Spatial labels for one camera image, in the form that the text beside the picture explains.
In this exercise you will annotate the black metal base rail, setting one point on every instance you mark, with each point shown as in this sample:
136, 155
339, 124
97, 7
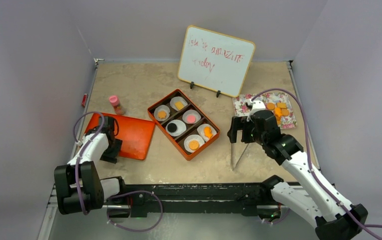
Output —
247, 199

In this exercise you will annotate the white paper cup far-right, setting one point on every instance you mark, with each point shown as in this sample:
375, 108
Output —
175, 99

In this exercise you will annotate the orange chip cookie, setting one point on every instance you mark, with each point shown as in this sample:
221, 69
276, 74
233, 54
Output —
285, 112

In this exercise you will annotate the floral rectangular tray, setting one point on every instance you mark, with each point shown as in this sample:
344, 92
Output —
287, 122

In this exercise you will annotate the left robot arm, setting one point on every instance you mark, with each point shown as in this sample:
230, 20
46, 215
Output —
78, 185

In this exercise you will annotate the orange star cookie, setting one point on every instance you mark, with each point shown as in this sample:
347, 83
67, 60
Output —
161, 114

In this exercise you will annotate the round patterned biscuit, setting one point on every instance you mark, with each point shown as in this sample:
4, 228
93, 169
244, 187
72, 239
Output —
193, 145

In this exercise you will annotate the white paper cup middle-left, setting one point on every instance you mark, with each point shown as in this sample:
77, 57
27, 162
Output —
181, 127

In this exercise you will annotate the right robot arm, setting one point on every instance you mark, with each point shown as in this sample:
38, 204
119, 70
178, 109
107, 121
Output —
330, 214

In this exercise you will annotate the orange fish cookie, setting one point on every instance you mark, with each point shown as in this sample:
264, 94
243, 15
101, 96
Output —
208, 132

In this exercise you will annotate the pink round cookie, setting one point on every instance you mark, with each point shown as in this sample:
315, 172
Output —
191, 118

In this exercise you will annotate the orange round cookie centre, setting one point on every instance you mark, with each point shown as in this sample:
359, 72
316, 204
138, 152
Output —
270, 106

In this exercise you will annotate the orange tin lid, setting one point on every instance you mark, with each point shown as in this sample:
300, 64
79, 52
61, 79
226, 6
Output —
135, 134

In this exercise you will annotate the white paper cup far-left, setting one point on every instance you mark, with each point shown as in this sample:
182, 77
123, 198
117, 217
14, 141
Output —
162, 108

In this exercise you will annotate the white paper cup middle-right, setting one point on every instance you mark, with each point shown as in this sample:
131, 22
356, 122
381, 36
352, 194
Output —
191, 112

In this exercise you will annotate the white paper cup near-right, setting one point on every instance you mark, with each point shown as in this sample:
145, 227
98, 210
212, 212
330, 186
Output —
201, 133

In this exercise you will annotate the yellow rectangular biscuit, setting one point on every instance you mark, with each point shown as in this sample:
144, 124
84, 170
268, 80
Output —
179, 105

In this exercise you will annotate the pink cap sprinkle bottle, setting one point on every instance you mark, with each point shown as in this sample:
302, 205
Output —
115, 103

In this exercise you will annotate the white paper cup near-left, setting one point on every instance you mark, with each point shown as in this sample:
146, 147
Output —
190, 138

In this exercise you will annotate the orange square cookie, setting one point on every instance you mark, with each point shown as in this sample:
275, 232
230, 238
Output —
281, 105

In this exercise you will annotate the small red box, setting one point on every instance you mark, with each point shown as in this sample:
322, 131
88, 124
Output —
84, 100

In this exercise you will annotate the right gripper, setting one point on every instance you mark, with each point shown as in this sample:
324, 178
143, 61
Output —
238, 124

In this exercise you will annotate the orange cookie tin box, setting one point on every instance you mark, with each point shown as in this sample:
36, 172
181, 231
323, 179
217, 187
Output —
177, 115

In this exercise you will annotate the metal tongs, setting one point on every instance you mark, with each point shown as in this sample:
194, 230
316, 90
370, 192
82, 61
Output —
235, 159

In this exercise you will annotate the white board yellow frame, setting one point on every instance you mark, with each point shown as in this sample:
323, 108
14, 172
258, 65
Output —
215, 61

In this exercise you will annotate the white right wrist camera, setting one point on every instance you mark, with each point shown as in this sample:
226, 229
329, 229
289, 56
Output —
254, 106

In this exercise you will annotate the black round cookie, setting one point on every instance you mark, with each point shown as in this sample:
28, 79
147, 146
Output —
171, 127

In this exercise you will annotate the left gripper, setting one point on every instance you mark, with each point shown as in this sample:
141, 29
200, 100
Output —
111, 157

